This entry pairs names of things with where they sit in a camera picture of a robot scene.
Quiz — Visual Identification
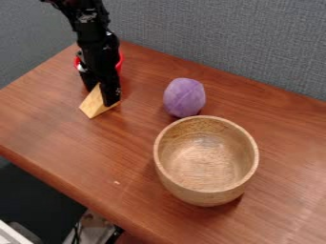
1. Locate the yellow cheese wedge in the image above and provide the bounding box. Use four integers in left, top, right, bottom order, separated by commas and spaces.
78, 84, 121, 119

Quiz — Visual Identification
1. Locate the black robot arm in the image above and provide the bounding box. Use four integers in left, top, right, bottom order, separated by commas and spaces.
39, 0, 121, 107

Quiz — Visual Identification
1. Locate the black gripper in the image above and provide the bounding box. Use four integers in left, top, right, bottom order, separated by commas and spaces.
76, 30, 121, 107

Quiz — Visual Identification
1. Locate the brown wooden bowl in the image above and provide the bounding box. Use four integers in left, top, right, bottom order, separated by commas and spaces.
152, 115, 259, 207

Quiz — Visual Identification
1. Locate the red plastic cup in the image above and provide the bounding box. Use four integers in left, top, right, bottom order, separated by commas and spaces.
73, 51, 122, 74

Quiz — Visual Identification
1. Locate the grey metal table frame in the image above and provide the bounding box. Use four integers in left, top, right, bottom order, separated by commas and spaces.
62, 210, 122, 244

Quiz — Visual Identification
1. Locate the purple ball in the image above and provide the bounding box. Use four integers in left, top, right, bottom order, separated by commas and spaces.
162, 77, 205, 117

